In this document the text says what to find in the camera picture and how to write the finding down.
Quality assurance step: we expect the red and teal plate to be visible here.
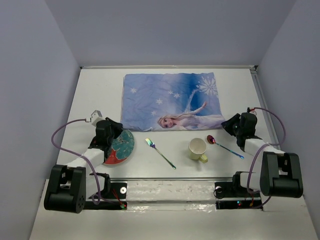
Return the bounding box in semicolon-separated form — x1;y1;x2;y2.
103;129;135;166

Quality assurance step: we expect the iridescent spoon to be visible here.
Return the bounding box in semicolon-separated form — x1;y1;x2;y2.
206;135;244;159

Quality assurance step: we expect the iridescent fork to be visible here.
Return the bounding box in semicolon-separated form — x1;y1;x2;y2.
145;138;177;170

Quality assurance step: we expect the pale yellow mug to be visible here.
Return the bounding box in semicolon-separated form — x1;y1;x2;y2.
188;138;208;164

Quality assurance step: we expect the blue Frozen placemat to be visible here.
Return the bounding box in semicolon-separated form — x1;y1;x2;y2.
121;72;225;132

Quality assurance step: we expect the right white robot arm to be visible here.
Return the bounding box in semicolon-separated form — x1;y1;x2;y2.
221;112;304;198

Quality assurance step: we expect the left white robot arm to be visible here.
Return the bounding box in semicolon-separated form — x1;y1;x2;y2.
43;117;124;214

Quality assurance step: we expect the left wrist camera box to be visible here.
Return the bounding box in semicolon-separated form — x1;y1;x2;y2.
89;110;105;127

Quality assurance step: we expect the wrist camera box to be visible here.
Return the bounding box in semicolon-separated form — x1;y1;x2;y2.
89;110;105;127
246;107;257;116

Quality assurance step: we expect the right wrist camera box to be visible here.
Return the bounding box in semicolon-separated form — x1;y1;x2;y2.
246;107;257;116

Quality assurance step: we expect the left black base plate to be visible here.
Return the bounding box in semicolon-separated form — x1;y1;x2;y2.
84;182;128;211

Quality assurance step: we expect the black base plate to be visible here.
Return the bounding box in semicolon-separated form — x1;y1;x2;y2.
213;181;263;210
84;182;128;211

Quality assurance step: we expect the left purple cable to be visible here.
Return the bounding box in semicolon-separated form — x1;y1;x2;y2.
51;118;123;207

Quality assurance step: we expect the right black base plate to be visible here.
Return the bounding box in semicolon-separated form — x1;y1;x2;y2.
213;181;263;210

